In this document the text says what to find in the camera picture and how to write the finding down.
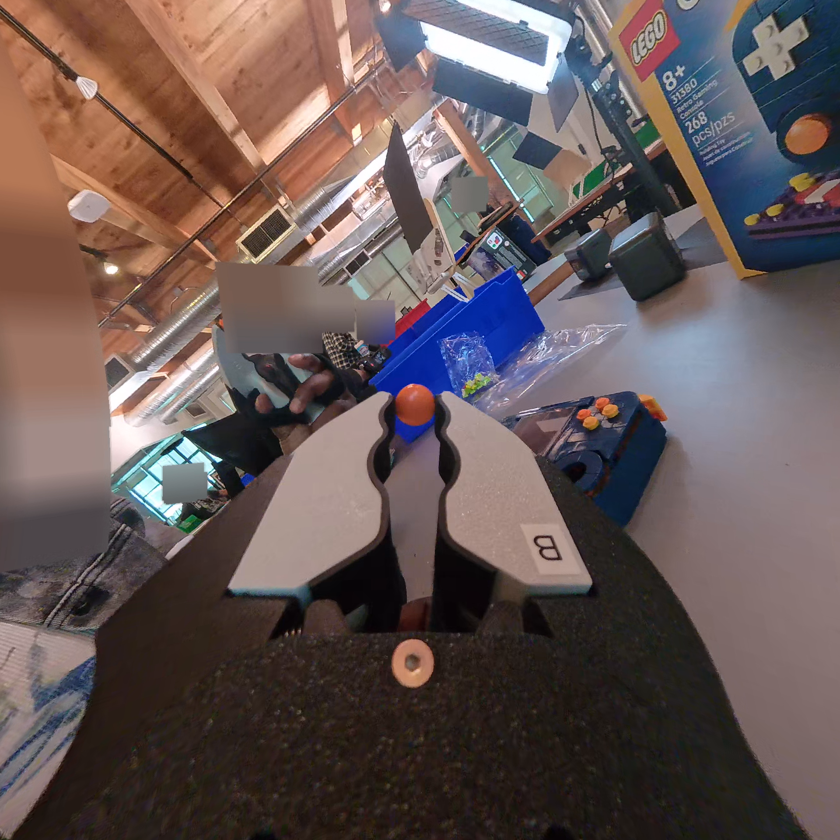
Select toy brick set box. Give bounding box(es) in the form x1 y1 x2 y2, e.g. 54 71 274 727
607 0 840 280

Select small bag of blue bricks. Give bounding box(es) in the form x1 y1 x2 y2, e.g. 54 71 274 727
440 333 497 399

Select black flag panel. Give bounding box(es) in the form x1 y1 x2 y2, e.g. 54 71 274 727
382 122 435 252

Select small grey hard case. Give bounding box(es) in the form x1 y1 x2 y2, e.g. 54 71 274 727
564 228 613 283

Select blue brick-built toy console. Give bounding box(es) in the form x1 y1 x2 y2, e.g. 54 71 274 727
502 392 670 527

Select black light stand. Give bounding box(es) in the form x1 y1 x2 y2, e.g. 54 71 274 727
567 20 686 219

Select white ceiling air vent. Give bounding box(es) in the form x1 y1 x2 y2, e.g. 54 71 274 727
235 205 311 265

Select rounded wooden board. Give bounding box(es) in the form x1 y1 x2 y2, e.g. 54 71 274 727
423 197 460 280

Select dark green hard case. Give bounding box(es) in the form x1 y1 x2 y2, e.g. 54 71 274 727
609 212 688 302

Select white ceiling access point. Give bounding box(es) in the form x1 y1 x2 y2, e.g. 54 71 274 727
67 189 112 224

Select silver air duct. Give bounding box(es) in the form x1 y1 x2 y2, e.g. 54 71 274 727
98 177 368 427

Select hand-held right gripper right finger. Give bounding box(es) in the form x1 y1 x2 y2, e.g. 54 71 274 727
436 392 595 598

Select blue printed cloth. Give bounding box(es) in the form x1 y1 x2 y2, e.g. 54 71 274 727
0 620 97 798

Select person's denim pants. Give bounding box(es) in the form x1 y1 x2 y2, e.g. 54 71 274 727
0 497 168 632

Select orange toy bolt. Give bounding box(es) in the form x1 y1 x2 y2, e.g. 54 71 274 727
395 385 436 426

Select studio light panel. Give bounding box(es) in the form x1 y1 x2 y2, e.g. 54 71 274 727
375 0 580 129

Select person's left hand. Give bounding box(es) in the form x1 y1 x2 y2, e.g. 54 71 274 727
287 353 352 424

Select clear empty plastic bag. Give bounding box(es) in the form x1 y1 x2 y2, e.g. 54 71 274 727
486 323 629 413

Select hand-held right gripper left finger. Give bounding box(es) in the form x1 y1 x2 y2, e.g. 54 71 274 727
226 392 395 601

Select blue plastic bin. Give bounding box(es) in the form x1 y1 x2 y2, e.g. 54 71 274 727
367 274 546 445

